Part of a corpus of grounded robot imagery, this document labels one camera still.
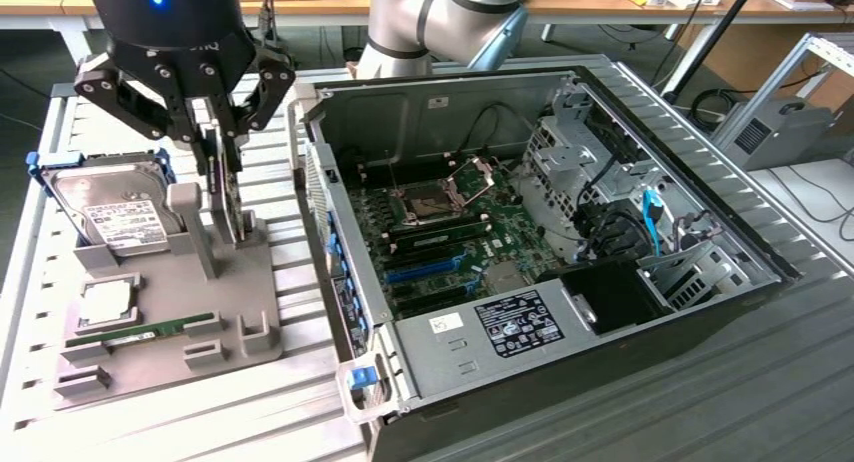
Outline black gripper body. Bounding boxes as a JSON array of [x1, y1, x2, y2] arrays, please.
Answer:
[[84, 0, 260, 101]]

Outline hard disk blue carrier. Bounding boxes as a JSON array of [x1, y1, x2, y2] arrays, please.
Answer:
[[24, 146, 179, 258]]

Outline thin socket locking lever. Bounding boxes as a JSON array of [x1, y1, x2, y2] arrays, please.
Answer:
[[384, 149, 403, 196]]

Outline CPU socket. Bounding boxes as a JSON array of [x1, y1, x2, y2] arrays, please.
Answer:
[[396, 181, 468, 228]]

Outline metal socket cover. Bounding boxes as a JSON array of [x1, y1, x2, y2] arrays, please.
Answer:
[[444, 154, 500, 208]]

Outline dark RAM stick with label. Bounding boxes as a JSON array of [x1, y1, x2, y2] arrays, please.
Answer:
[[390, 220, 492, 251]]

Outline grey plastic parts rack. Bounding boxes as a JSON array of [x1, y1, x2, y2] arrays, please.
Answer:
[[49, 181, 286, 413]]

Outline silver CPU chip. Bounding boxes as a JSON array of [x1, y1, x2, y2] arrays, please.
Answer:
[[77, 281, 141, 328]]

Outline blue expansion slot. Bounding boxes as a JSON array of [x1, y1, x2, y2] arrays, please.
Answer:
[[384, 251, 472, 286]]

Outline green motherboard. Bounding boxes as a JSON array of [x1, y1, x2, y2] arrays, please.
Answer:
[[343, 174, 568, 323]]

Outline green RAM stick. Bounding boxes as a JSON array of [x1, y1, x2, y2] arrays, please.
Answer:
[[64, 315, 219, 348]]

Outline silver metal disk bay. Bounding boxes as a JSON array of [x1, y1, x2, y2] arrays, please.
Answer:
[[518, 112, 606, 251]]

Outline wooden desk white legs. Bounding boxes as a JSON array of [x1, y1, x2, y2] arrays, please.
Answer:
[[0, 0, 854, 86]]

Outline silver chipset heatsink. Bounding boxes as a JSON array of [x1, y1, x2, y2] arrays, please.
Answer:
[[483, 261, 535, 296]]

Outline grey power supply unit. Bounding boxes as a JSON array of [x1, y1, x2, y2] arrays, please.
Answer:
[[376, 276, 602, 403]]

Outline black tripod pole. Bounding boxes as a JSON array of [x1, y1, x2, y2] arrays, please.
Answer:
[[658, 0, 763, 101]]

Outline grey metal box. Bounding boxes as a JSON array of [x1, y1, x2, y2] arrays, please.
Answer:
[[730, 99, 841, 172]]

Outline open black PC case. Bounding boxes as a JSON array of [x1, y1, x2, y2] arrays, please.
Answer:
[[286, 64, 802, 453]]

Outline thin black wire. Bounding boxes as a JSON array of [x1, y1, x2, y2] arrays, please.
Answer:
[[463, 103, 539, 158]]

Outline black disk wire bundle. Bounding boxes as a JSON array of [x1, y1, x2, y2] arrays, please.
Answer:
[[571, 199, 653, 263]]

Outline blue disk wire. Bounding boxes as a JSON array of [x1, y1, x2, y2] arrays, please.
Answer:
[[641, 186, 669, 261]]

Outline coiled black cable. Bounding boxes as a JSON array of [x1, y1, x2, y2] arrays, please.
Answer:
[[689, 88, 743, 129]]

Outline aluminium profile frame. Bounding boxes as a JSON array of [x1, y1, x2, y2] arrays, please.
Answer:
[[710, 30, 854, 143]]

